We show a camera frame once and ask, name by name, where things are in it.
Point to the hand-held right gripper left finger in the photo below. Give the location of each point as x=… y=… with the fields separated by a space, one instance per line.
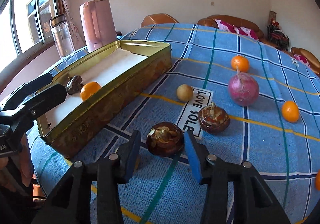
x=131 y=156

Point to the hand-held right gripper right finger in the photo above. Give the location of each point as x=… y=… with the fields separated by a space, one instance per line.
x=193 y=159

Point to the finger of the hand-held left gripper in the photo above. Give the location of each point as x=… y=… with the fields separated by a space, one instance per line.
x=47 y=100
x=37 y=84

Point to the brown water chestnut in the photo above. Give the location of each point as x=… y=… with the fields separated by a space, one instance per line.
x=165 y=139
x=213 y=118
x=74 y=84

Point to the gold tin box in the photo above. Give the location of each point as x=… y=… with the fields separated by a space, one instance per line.
x=100 y=119

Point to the purple-red radish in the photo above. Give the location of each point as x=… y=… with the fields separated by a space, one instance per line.
x=243 y=91

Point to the orange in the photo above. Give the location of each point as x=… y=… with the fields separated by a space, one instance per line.
x=318 y=179
x=240 y=63
x=90 y=90
x=290 y=111

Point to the person's left hand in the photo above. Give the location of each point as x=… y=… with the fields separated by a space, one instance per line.
x=25 y=161

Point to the clear glass bottle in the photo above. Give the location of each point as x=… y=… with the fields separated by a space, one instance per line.
x=62 y=36

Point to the blue plaid blanket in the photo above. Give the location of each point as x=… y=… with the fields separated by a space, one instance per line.
x=250 y=151

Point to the window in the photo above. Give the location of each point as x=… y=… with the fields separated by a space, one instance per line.
x=25 y=19

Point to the small tan potato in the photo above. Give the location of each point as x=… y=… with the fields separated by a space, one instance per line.
x=185 y=93

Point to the white box liner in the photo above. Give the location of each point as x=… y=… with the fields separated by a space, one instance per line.
x=120 y=64

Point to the pink kettle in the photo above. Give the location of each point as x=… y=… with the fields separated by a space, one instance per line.
x=98 y=24

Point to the brown leather armchair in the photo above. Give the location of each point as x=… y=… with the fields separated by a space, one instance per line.
x=308 y=55
x=157 y=18

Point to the pink floral pillow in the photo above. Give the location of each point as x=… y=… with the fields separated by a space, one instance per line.
x=223 y=25
x=301 y=60
x=246 y=32

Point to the brown leather sofa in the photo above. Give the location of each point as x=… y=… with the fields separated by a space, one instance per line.
x=212 y=20

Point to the stack of dark chairs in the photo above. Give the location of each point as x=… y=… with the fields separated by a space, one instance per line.
x=277 y=34

